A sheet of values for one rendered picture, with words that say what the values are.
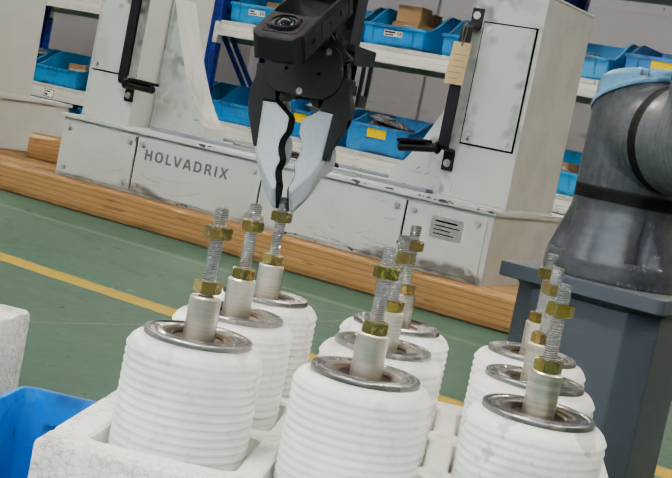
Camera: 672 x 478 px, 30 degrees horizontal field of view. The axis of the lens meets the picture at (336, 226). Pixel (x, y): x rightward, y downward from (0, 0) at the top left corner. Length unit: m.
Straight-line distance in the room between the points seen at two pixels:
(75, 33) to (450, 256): 6.89
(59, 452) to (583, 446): 0.33
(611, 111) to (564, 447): 0.63
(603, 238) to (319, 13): 0.47
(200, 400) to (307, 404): 0.07
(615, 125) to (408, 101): 9.10
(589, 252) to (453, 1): 9.06
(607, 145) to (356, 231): 1.88
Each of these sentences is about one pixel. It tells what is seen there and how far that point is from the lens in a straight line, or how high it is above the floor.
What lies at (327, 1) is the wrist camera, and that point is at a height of 0.51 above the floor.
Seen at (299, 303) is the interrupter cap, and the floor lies 0.25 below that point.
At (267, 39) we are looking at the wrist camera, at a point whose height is 0.47.
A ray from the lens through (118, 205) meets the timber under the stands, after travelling 3.57.
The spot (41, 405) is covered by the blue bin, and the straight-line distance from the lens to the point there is 1.19.
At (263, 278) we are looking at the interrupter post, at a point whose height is 0.27.
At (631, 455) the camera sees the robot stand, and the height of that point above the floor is 0.13.
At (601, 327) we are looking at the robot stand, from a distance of 1.34.
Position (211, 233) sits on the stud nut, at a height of 0.33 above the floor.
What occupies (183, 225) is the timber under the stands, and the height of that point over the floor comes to 0.04.
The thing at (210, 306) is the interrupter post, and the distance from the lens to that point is 0.86.
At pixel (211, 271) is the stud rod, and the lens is 0.86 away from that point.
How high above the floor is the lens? 0.42
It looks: 5 degrees down
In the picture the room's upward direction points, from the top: 11 degrees clockwise
